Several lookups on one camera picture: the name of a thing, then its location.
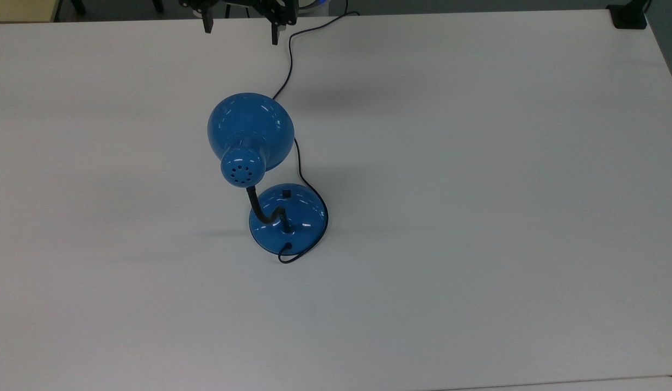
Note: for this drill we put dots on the blue and white object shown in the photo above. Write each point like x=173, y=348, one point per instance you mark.
x=316, y=2

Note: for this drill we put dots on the black table clamp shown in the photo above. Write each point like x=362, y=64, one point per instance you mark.
x=628, y=17

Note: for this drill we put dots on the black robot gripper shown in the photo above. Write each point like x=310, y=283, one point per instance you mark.
x=270, y=10

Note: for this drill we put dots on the blue gooseneck desk lamp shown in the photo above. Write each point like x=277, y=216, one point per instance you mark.
x=251, y=127

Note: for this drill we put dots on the black chair leg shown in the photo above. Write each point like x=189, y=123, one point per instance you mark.
x=158, y=5
x=78, y=6

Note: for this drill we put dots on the beige wooden furniture piece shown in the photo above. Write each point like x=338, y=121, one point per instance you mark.
x=20, y=10

